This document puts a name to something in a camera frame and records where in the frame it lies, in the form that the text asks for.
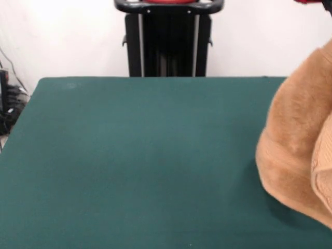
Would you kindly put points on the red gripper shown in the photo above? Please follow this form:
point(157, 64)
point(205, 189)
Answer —
point(307, 1)

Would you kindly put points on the tan terry towel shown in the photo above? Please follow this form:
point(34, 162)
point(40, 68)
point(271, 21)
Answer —
point(293, 129)

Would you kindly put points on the dark green table cloth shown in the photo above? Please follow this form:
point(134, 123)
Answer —
point(103, 181)

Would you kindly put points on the black electronics box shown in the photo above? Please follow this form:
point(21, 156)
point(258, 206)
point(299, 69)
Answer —
point(3, 88)

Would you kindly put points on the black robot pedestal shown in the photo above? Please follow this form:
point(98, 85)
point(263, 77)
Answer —
point(168, 39)

